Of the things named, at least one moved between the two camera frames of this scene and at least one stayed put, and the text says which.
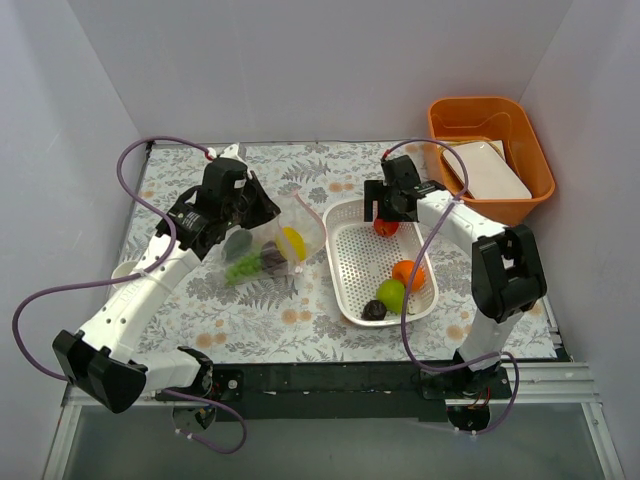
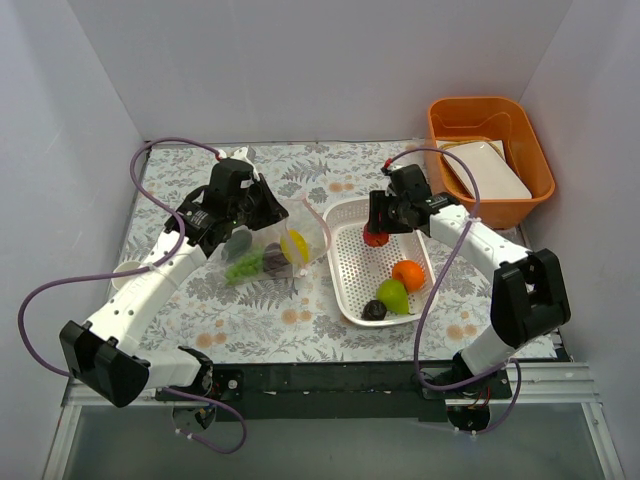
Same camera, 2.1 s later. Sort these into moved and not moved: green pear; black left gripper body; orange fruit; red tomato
Moved: red tomato
Not moved: black left gripper body; orange fruit; green pear
